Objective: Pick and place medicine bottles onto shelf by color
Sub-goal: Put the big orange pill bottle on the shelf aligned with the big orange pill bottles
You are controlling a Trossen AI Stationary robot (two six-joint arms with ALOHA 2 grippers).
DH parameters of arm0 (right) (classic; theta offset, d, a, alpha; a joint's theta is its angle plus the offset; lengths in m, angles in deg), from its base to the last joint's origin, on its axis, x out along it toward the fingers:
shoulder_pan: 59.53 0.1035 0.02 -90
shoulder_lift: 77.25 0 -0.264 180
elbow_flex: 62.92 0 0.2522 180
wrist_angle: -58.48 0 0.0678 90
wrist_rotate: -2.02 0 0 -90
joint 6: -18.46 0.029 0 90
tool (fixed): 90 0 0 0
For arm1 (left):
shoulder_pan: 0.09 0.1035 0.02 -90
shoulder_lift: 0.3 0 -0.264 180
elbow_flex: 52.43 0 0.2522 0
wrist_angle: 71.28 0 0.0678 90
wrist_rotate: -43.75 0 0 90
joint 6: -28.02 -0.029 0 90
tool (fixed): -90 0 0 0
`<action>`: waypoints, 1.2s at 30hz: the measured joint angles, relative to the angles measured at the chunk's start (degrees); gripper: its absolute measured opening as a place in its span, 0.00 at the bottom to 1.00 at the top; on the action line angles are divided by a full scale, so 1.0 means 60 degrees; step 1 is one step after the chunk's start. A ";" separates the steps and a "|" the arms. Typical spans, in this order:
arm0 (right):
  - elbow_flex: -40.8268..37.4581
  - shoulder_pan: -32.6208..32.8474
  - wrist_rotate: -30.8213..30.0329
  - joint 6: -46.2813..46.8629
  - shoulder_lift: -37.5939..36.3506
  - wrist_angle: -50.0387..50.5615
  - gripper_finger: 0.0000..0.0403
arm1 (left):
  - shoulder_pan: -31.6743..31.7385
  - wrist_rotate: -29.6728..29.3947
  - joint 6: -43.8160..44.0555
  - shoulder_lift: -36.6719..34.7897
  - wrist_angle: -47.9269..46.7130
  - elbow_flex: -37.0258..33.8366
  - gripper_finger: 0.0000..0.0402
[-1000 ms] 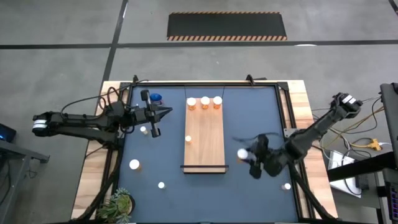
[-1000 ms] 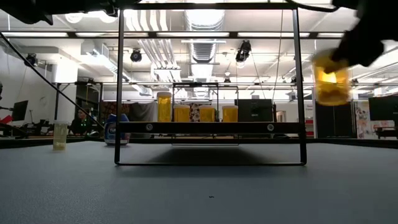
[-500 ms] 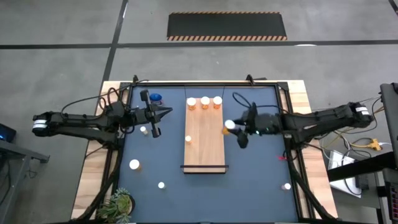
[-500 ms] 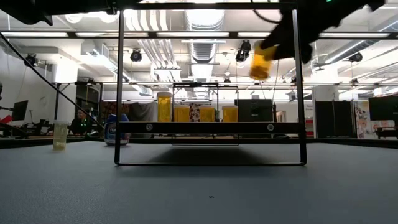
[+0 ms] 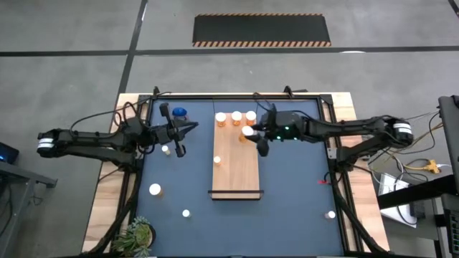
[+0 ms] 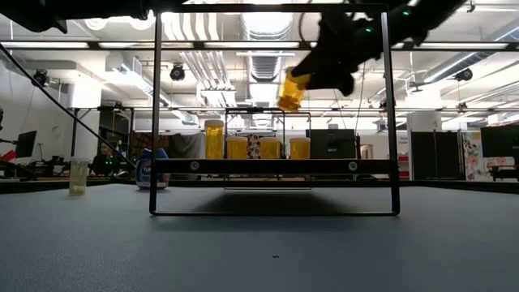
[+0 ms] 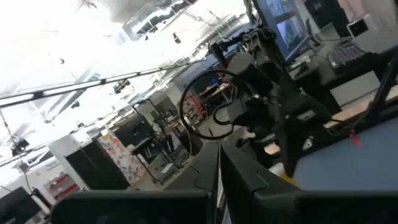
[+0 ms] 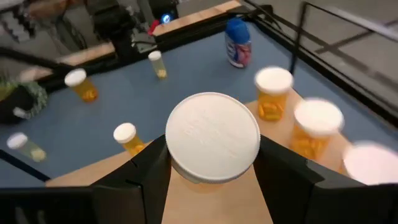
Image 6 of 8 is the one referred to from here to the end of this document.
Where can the dark blue table mat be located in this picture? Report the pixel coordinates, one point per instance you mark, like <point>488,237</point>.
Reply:
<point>121,251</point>

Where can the large black screen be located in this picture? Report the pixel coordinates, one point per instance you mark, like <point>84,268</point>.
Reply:
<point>500,141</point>

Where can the black room partition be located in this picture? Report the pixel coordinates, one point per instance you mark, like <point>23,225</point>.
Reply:
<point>423,154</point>

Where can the black cabinet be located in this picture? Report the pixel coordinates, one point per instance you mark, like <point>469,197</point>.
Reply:
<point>332,144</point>

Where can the black metal stand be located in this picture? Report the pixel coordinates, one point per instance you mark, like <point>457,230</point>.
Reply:
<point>75,134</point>

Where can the wooden shelf with black frame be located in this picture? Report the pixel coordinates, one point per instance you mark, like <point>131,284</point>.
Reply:
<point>275,166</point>

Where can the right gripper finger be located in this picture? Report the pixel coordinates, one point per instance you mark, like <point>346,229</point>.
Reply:
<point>320,71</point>

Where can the black computer monitor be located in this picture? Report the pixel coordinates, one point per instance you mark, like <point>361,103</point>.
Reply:
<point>25,144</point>

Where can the large orange pill bottle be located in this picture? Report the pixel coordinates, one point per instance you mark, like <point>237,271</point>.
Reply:
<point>290,97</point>

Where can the medium orange pill bottle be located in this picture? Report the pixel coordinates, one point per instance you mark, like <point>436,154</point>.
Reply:
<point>269,149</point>
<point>300,149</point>
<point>237,149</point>

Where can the grey tarp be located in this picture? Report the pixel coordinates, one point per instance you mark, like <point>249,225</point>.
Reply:
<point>186,146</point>

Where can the person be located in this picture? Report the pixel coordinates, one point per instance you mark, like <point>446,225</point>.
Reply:
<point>104,160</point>

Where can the black ceiling spotlight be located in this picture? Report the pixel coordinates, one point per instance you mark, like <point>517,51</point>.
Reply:
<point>177,72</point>
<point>463,75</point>
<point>39,78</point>

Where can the silver ventilation duct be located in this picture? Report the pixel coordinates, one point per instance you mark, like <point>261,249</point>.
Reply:
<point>265,67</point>

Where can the small clear pill bottle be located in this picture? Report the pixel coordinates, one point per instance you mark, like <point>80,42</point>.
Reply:
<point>78,178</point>

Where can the red object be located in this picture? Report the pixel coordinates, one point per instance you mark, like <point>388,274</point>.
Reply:
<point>8,156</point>

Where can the small orange pill bottle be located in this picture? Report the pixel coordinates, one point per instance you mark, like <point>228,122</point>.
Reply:
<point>214,142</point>

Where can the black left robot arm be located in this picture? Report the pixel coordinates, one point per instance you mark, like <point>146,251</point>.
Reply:
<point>40,16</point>

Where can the floral pattern panel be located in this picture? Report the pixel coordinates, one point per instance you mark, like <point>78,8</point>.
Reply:
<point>254,148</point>

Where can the blue-capped antacid bottle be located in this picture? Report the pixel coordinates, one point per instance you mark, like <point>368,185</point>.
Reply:
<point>142,172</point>

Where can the black metal rig frame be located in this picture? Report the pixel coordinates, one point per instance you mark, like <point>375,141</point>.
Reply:
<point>446,185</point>

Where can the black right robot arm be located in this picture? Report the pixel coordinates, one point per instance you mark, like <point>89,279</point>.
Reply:
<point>425,12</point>

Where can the floral poster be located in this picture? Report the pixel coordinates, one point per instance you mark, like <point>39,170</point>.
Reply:
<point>472,158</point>

